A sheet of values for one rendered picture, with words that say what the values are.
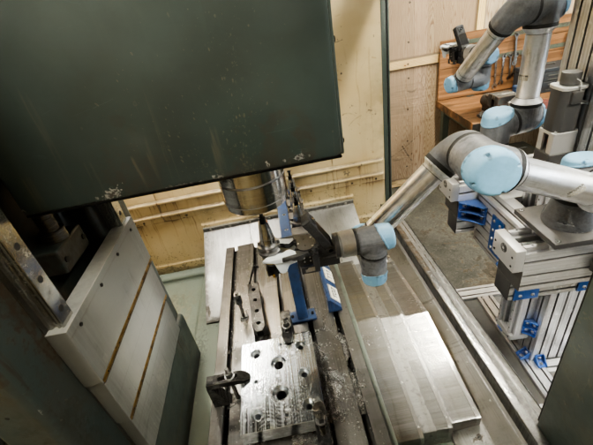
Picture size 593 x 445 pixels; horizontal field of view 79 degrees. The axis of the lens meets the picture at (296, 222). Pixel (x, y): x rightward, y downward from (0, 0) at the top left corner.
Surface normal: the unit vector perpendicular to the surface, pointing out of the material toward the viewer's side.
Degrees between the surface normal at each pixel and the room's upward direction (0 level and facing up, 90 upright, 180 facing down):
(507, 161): 87
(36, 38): 90
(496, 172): 87
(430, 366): 8
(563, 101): 90
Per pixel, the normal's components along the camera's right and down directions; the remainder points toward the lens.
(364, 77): 0.11, 0.52
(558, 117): -0.66, 0.48
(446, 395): -0.14, -0.75
